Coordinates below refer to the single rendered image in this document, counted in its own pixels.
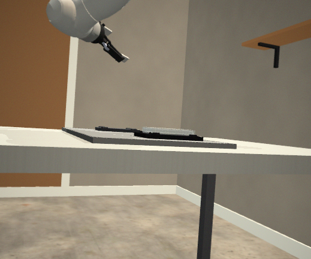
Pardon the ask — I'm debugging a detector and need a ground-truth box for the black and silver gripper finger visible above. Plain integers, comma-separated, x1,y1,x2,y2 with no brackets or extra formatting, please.
102,23,112,36
102,35,129,63

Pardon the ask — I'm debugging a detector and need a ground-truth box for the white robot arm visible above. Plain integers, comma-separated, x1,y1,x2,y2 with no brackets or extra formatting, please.
46,0,130,42

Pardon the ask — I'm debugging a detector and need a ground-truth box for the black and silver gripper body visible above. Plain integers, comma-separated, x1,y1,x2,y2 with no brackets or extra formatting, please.
91,25,107,45

